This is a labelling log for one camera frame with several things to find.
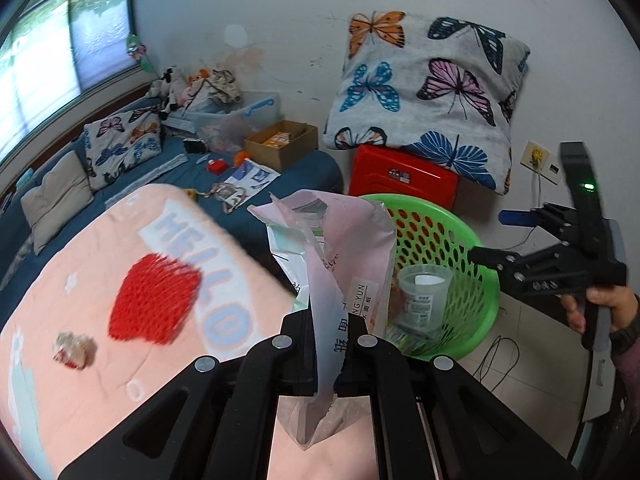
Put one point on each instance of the wall socket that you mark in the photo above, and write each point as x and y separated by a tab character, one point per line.
540	160

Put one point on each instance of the cardboard box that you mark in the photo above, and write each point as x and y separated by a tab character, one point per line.
280	152

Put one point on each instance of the beige cushion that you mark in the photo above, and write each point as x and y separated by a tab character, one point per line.
55	200

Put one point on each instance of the large clear plastic jar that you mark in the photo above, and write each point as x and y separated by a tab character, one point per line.
425	295

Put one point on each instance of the pile of plush toys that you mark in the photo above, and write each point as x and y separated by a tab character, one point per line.
215	85

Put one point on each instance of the small butterfly print pillow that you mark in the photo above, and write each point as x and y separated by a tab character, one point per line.
122	145

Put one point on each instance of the colourful hanging ornament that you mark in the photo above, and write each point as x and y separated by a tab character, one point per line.
139	52

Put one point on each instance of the large butterfly print pillow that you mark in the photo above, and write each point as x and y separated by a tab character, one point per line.
425	90

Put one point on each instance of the small black pouch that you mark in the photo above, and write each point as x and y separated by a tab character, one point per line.
194	146

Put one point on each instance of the small red box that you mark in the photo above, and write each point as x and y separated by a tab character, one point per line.
216	166

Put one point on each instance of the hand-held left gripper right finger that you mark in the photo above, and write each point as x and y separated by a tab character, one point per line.
360	357

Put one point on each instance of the blue sofa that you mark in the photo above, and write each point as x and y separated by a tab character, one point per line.
310	170

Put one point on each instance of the person's right hand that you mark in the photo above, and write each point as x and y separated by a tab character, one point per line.
607	300

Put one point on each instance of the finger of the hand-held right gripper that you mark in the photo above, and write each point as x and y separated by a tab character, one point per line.
545	217
520	270

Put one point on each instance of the red foam fruit net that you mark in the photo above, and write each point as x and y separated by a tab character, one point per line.
155	300

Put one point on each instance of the window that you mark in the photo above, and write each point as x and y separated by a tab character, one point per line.
45	60

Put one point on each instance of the green plastic basket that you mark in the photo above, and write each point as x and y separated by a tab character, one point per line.
465	240

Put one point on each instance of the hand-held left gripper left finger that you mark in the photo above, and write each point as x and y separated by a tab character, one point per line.
300	350

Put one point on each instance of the clear plastic storage box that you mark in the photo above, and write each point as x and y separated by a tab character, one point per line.
235	120

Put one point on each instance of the person's right forearm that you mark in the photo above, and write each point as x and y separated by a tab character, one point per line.
627	360

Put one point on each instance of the blue white booklet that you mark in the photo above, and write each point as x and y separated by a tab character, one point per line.
252	175

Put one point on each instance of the pink plastic bag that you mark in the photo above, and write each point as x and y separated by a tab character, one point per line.
345	240

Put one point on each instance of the red plastic stool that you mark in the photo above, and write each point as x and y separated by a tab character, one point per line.
400	175

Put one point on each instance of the crumpled red white wrapper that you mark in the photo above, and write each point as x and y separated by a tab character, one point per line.
75	350

